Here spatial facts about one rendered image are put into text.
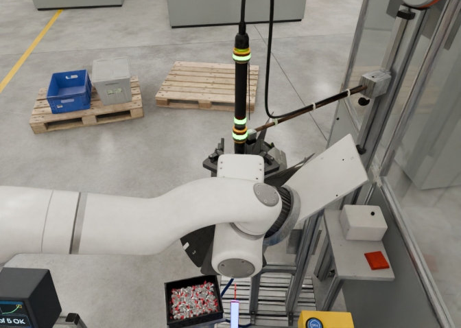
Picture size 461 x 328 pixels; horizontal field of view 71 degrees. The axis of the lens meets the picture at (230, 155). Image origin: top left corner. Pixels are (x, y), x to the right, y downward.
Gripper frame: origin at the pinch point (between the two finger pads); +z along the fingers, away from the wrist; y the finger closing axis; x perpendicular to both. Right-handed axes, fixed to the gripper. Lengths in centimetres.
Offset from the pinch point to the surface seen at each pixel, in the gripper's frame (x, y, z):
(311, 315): -58, 24, -14
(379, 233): -73, 63, 30
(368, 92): -14, 47, 51
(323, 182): -42, 32, 30
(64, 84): -148, -223, 287
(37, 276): -42, -59, -14
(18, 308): -44, -61, -22
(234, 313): -53, 0, -17
